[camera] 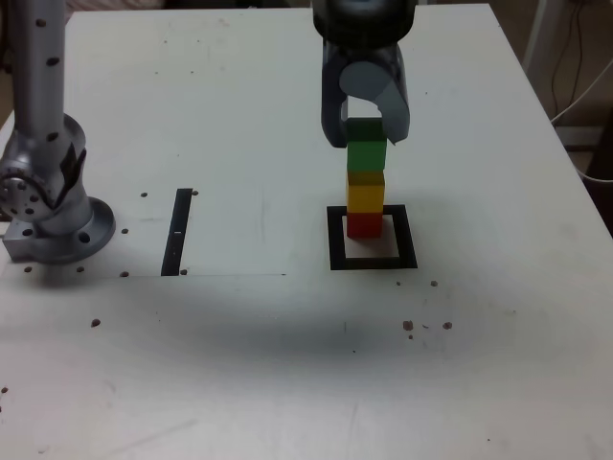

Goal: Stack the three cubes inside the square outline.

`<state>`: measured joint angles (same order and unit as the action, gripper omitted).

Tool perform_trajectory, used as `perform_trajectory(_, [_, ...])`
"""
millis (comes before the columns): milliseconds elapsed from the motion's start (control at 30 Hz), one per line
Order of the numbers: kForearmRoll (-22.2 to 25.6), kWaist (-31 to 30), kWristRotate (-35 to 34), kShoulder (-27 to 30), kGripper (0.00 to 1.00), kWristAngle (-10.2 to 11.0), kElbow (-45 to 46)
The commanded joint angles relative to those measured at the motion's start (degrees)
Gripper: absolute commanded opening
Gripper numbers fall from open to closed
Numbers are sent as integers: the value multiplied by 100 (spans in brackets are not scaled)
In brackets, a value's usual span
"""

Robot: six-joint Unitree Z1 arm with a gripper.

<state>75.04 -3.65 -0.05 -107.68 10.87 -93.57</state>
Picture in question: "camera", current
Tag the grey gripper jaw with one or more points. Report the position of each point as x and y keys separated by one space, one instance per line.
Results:
x=366 y=81
x=330 y=110

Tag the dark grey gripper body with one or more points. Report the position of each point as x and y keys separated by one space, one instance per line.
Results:
x=364 y=53

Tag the green cube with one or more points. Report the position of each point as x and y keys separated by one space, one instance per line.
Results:
x=366 y=153

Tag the yellow cube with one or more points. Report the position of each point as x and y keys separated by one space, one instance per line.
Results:
x=365 y=194

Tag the red cube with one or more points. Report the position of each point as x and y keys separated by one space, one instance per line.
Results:
x=364 y=225

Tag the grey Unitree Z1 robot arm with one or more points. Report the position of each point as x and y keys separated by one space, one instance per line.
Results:
x=43 y=120

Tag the black tape square outline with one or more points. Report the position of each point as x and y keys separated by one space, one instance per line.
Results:
x=335 y=239

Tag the black tape strip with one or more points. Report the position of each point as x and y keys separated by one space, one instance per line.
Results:
x=176 y=230

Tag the white frame post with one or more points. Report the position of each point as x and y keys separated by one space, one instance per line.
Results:
x=538 y=29

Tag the grey rail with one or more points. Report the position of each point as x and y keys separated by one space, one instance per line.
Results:
x=577 y=136

